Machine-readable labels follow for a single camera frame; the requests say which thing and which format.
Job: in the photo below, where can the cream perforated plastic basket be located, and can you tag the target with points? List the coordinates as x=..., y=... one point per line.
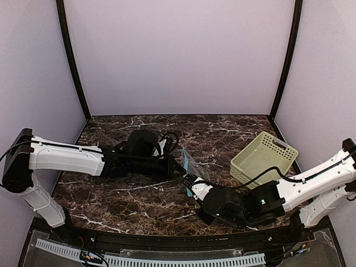
x=263, y=152

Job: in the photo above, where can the black left corner post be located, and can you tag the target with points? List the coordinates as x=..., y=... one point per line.
x=61, y=11

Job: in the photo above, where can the clear zip top bag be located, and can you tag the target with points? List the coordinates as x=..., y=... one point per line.
x=193, y=171

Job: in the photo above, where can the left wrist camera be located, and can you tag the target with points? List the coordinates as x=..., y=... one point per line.
x=168, y=143

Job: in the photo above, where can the black front table rail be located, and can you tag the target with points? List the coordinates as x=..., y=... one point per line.
x=250, y=241

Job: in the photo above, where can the white slotted cable duct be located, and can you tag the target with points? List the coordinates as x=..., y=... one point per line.
x=127, y=257

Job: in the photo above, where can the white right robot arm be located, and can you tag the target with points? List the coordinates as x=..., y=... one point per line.
x=326, y=184

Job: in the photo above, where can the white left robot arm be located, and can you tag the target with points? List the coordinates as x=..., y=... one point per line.
x=143, y=153

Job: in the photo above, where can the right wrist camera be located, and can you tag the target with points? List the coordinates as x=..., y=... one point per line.
x=196, y=187

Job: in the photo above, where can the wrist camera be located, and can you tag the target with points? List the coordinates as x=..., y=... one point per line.
x=196, y=187
x=168, y=143

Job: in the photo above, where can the black corner frame post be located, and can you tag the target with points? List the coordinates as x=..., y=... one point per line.
x=298, y=5

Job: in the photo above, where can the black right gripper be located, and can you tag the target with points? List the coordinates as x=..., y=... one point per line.
x=205, y=217

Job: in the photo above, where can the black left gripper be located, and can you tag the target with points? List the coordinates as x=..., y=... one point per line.
x=168, y=166

